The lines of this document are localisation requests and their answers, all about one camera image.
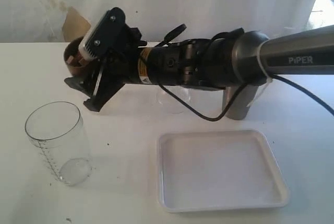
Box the clear plastic dome lid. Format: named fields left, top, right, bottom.
left=156, top=86, right=191, bottom=114

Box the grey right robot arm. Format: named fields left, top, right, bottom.
left=80, top=26, right=333, bottom=112

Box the white zip tie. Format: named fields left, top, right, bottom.
left=246, top=45, right=273, bottom=109

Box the stainless steel cup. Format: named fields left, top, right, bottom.
left=222, top=85, right=258, bottom=120

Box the brown wooden bowl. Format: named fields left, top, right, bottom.
left=63, top=36, right=90, bottom=76

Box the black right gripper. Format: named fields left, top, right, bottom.
left=64, top=24, right=147, bottom=111

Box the white rectangular tray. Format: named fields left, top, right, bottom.
left=157, top=129, right=290, bottom=213

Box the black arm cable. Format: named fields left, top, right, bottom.
left=138, top=24, right=334, bottom=123

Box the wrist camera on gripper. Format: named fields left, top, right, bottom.
left=78, top=7, right=125, bottom=62

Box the clear plastic measuring cup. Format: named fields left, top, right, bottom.
left=25, top=101, right=92, bottom=186

